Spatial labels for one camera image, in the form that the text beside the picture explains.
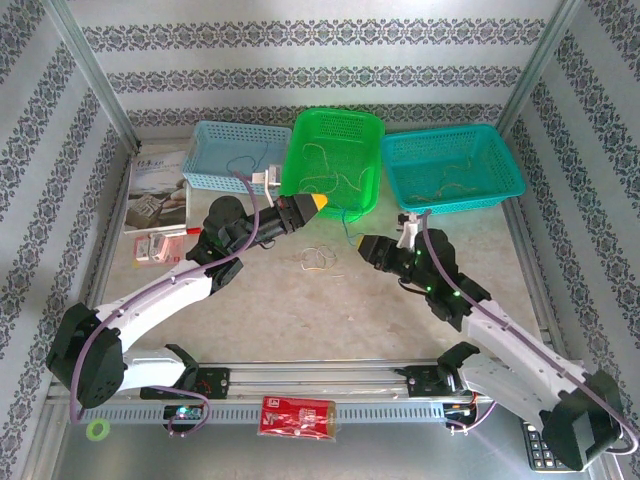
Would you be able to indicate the metal frame post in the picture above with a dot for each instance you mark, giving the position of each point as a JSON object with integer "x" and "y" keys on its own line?
{"x": 90, "y": 70}
{"x": 540, "y": 65}

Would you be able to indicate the pink card package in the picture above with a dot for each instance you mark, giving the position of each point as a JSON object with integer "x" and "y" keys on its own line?
{"x": 172, "y": 250}

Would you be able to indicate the green plastic basket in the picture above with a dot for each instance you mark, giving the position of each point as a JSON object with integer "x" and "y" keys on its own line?
{"x": 345, "y": 130}

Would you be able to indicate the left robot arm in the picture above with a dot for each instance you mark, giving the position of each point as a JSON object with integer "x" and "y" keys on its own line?
{"x": 150, "y": 305}

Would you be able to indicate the book with printed cover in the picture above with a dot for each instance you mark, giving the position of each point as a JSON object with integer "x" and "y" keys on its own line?
{"x": 155, "y": 190}

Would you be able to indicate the red foil packet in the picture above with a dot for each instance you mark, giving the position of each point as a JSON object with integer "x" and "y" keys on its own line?
{"x": 295, "y": 417}

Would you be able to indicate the green tape roll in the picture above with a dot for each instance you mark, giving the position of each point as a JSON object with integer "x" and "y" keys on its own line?
{"x": 89, "y": 429}

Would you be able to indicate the teal plastic basket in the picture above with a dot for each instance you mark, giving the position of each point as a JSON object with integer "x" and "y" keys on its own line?
{"x": 425, "y": 150}

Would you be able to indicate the metal table edge strip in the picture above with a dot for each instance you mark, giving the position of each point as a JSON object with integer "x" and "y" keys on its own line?
{"x": 530, "y": 270}
{"x": 112, "y": 225}

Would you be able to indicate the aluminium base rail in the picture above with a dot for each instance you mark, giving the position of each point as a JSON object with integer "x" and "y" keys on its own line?
{"x": 320, "y": 380}

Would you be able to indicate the light blue plastic basket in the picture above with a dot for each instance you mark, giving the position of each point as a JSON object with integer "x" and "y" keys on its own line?
{"x": 220, "y": 145}

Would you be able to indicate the black calculator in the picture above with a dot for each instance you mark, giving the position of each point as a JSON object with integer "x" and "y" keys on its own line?
{"x": 537, "y": 450}

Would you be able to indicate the white pen with red cap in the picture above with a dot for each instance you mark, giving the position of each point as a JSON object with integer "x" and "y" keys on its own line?
{"x": 194, "y": 230}

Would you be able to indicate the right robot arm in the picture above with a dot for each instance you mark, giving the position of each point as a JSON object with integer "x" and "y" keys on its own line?
{"x": 505, "y": 345}

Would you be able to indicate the small circuit board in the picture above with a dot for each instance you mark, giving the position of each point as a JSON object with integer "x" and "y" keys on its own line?
{"x": 457, "y": 410}
{"x": 185, "y": 412}

